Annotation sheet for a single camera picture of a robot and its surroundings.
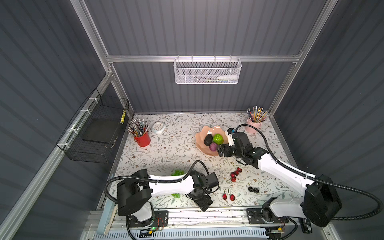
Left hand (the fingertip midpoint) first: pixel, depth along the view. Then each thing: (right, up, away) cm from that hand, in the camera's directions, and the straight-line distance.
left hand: (203, 204), depth 76 cm
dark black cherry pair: (+26, +6, +4) cm, 27 cm away
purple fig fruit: (+7, +27, +18) cm, 33 cm away
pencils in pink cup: (+39, +49, +28) cm, 68 cm away
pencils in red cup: (-39, +40, +13) cm, 57 cm away
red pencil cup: (-38, +31, +21) cm, 53 cm away
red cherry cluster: (+18, +12, +10) cm, 24 cm away
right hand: (+12, +28, +8) cm, 32 cm away
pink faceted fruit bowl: (-1, +32, +25) cm, 41 cm away
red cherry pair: (+15, +2, +2) cm, 16 cm away
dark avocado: (+5, +31, +23) cm, 39 cm away
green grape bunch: (-16, +12, +12) cm, 24 cm away
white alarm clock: (-31, +39, +32) cm, 60 cm away
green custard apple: (+11, +32, +20) cm, 39 cm away
